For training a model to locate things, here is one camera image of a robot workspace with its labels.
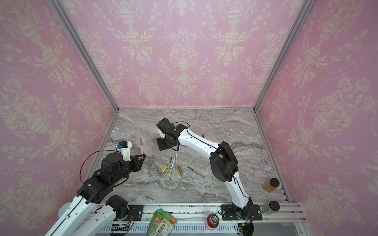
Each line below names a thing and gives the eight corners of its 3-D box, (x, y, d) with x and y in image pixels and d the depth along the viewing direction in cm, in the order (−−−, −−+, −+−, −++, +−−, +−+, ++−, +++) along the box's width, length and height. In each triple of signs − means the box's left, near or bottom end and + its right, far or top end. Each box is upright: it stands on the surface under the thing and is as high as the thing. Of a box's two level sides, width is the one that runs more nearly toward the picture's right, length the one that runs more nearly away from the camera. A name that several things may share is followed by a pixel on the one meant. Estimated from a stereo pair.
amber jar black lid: (263, 192, 82) (271, 186, 74) (261, 184, 85) (268, 178, 77) (272, 192, 82) (280, 186, 74) (269, 184, 85) (277, 178, 77)
